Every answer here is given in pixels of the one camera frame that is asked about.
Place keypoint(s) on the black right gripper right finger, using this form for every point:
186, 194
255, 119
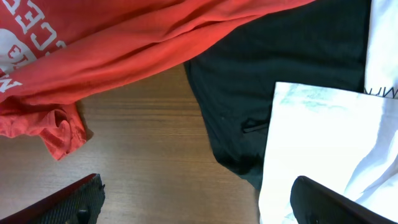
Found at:
313, 203

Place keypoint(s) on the white garment right pile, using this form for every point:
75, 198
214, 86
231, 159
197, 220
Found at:
343, 140

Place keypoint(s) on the black garment right pile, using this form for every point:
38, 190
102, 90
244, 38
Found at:
322, 43

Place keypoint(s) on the red soccer t-shirt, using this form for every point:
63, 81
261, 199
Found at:
56, 52

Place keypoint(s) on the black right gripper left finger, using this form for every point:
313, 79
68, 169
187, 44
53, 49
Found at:
78, 203

